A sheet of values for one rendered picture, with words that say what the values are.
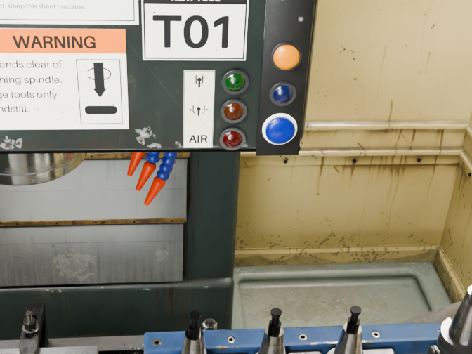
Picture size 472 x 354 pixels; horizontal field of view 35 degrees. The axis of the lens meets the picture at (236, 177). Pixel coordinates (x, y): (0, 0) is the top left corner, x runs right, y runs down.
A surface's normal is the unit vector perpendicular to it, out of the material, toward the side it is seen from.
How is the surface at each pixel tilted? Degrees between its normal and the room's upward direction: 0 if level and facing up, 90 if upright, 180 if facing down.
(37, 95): 90
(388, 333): 0
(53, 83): 90
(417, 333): 0
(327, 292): 0
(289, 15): 90
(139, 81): 90
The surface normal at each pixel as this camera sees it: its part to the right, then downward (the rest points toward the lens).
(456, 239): -0.99, 0.01
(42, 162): 0.48, 0.49
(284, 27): 0.10, 0.54
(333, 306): 0.04, -0.84
